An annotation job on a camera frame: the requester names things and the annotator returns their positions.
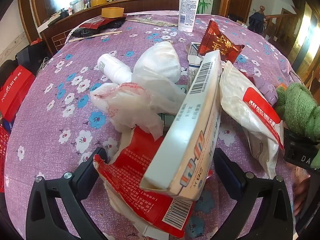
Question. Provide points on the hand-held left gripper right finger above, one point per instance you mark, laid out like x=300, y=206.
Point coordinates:
x=227, y=172

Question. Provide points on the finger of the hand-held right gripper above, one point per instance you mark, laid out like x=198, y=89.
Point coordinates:
x=297, y=152

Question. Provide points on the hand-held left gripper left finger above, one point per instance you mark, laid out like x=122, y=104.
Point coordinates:
x=86, y=180

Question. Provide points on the green fuzzy cloth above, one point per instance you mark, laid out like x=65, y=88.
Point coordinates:
x=297, y=110

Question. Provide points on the torn red white package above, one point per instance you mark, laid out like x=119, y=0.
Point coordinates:
x=130, y=170

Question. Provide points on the long white cardboard box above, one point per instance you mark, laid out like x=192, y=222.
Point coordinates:
x=190, y=130

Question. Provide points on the purple plastic packet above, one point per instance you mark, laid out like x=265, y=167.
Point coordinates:
x=266, y=90

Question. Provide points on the white bag with red label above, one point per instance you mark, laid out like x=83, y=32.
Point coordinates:
x=240, y=97

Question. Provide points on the white plastic bag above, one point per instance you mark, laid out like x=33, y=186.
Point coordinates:
x=125, y=105

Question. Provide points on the red plastic basket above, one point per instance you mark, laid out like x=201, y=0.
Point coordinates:
x=3, y=160

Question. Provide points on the small white blue carton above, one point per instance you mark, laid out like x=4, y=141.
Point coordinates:
x=193, y=65

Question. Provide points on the white plastic bottle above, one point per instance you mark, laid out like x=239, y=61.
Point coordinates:
x=110, y=66

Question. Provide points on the red snack wrapper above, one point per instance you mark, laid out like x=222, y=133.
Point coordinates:
x=217, y=42

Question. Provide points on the white tissue ball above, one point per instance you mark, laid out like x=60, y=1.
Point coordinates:
x=160, y=57

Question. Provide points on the person's right hand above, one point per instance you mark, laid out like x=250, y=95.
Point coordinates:
x=301, y=195

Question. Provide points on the purple floral tablecloth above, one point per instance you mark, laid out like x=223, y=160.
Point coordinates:
x=62, y=105

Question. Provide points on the red paper bag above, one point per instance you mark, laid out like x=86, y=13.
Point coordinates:
x=15, y=92

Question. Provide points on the wooden stair railing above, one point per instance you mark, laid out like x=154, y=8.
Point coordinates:
x=282, y=25

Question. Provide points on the dark navy paper bag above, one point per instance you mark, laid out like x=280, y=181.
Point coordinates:
x=32, y=55

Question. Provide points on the dark jacket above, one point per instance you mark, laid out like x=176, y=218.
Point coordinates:
x=256, y=21

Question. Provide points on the wooden chopstick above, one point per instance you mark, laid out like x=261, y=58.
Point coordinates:
x=150, y=20
x=155, y=23
x=95, y=36

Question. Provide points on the red foil pouch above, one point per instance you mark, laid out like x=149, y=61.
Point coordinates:
x=95, y=23

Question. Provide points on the white flat box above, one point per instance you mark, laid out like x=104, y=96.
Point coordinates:
x=48, y=22

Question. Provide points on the wooden sideboard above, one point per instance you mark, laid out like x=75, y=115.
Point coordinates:
x=75, y=17

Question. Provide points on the yellow round container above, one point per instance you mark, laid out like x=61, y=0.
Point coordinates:
x=112, y=12

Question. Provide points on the white lotion tube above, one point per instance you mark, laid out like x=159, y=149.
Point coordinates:
x=188, y=5

